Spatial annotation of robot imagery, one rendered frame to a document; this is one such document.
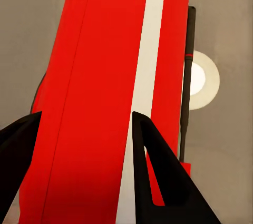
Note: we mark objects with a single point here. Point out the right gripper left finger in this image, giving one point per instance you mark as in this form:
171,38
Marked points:
17,142

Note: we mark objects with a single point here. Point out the radio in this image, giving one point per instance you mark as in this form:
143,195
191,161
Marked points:
110,58

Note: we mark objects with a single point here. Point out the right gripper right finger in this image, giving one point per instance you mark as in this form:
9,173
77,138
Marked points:
184,203

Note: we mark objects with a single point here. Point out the coffee table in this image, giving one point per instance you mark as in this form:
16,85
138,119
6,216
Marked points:
219,138

